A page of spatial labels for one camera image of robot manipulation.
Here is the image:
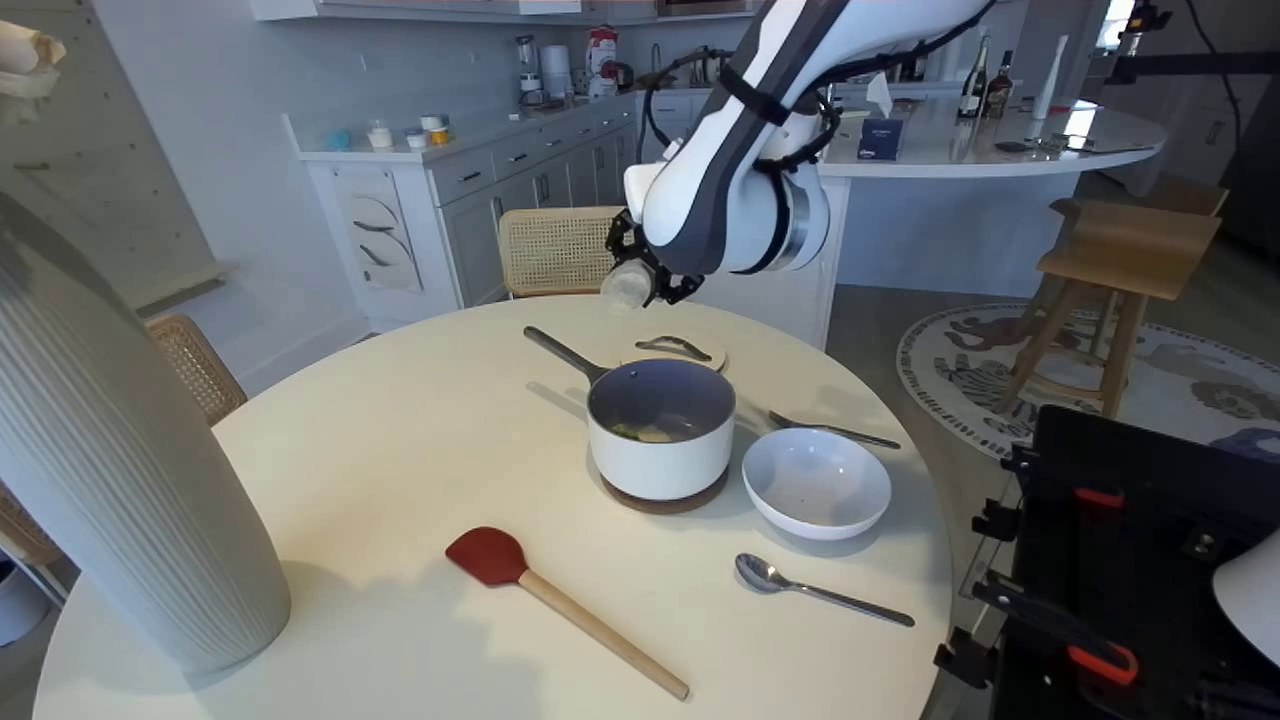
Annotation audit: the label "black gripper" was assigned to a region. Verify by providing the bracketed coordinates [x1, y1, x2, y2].
[602, 208, 708, 310]

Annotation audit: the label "wicker back chair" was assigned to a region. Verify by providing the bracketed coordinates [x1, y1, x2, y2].
[493, 199, 648, 305]
[136, 308, 251, 426]

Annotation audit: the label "beige plate with spoon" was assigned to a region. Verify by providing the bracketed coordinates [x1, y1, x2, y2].
[629, 326, 730, 379]

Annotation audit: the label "red white appliance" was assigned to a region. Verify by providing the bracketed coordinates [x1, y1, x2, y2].
[580, 25, 622, 103]

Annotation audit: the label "white sideboard cabinet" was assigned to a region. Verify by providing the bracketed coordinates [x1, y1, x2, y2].
[280, 92, 648, 338]

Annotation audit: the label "blue box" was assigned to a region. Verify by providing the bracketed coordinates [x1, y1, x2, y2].
[855, 113, 910, 163]

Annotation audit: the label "white bowl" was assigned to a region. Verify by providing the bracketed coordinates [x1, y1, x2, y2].
[737, 423, 900, 546]

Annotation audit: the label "white kitchen island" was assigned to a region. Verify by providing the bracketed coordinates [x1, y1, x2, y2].
[656, 92, 1171, 351]

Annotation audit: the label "silver spoon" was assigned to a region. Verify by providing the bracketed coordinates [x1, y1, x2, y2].
[730, 546, 921, 632]

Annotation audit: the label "wooden bar stool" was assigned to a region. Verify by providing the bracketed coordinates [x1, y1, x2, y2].
[1008, 195, 1226, 423]

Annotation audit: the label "beige pegboard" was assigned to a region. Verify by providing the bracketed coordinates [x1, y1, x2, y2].
[0, 0, 226, 319]

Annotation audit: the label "grey ribbed vase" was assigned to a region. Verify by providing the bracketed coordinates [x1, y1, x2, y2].
[0, 188, 294, 680]

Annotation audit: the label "round patterned rug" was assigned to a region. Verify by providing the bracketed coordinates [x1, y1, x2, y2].
[893, 305, 1280, 466]

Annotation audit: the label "black robot cart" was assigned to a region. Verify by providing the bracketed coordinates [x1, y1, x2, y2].
[992, 402, 1280, 720]

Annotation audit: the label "cream flowers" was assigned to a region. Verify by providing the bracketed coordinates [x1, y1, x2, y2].
[0, 17, 70, 103]

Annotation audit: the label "white pot with handle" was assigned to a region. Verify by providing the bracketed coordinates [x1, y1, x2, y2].
[520, 324, 738, 508]

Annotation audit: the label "white wall shelf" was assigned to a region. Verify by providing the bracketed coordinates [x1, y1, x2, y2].
[248, 0, 768, 26]

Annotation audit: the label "red spatula wooden handle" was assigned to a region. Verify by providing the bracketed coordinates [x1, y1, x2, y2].
[441, 524, 697, 708]

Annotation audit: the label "red handled clamp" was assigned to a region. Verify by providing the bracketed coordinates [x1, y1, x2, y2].
[995, 449, 1131, 518]
[966, 566, 1147, 692]

